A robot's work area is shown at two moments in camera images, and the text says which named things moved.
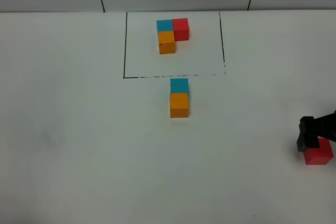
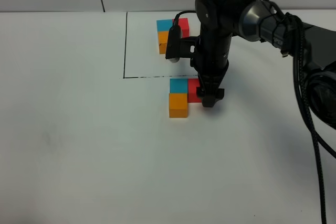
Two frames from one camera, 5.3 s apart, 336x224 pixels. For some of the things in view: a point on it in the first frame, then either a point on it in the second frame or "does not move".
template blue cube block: (166, 25) does not move
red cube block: (319, 156) → (192, 84)
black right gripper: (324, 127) → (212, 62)
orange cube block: (179, 103) does not move
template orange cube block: (167, 42) does not move
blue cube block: (179, 85) does not move
